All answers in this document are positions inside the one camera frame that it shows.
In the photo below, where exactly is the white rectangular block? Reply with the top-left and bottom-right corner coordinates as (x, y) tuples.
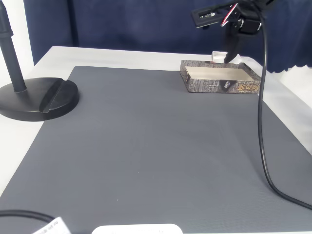
(211, 50), (242, 63)

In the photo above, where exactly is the grey desk mat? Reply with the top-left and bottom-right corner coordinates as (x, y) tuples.
(0, 65), (312, 234)

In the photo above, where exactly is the white flat device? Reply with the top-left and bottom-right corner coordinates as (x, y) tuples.
(91, 223), (183, 234)

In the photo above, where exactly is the white printed cable tag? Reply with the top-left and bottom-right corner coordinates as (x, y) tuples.
(32, 216), (72, 234)

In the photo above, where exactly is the black round stand base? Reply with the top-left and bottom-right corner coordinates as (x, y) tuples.
(0, 0), (80, 122)

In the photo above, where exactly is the black camera cable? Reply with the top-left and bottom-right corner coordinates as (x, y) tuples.
(257, 9), (312, 211)

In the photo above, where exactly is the red white black servo wire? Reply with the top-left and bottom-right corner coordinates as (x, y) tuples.
(220, 1), (239, 27)

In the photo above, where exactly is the stone-patterned open cardboard box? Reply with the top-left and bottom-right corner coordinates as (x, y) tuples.
(179, 59), (263, 95)

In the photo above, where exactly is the black cable with tag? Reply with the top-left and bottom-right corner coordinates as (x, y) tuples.
(0, 209), (56, 223)

